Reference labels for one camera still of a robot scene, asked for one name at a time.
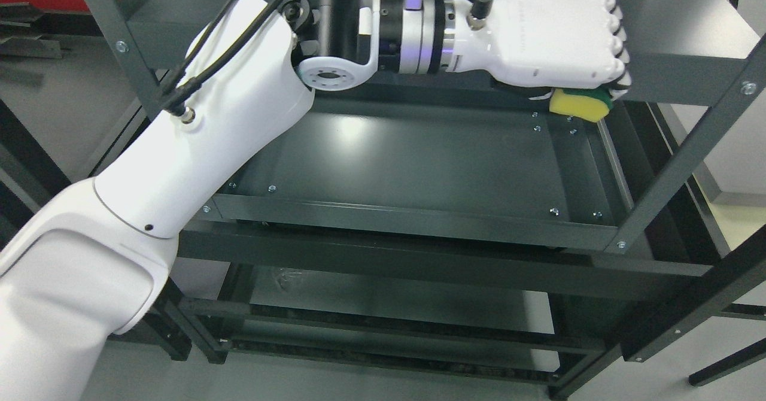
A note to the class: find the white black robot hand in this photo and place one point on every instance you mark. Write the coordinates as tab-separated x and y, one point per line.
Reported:
561	44

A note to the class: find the green yellow sponge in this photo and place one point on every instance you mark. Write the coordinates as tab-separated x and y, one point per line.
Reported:
591	105

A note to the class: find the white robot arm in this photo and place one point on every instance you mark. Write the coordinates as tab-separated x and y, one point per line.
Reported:
94	259

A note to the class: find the black metal shelf rack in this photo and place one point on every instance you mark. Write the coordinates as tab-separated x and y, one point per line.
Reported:
403	170

